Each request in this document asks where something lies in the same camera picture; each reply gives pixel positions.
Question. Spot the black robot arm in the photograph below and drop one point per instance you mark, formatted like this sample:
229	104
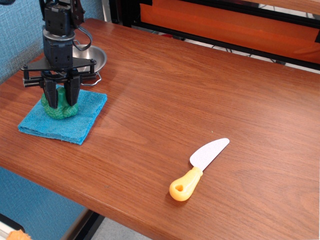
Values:
61	19

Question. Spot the toy knife yellow handle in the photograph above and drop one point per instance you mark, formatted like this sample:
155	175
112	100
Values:
182	188

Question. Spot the green toy broccoli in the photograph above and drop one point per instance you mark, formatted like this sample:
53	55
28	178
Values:
63	110

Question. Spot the orange panel behind table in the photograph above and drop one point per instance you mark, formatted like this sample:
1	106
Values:
272	36

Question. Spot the dark object bottom left corner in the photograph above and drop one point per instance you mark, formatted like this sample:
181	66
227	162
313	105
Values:
11	230

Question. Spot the blue folded cloth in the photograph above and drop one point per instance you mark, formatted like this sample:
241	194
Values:
72	129

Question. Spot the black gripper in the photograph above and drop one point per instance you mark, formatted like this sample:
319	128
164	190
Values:
60	66

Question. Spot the small steel bowl with handles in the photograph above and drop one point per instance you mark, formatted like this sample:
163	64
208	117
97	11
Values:
96	53

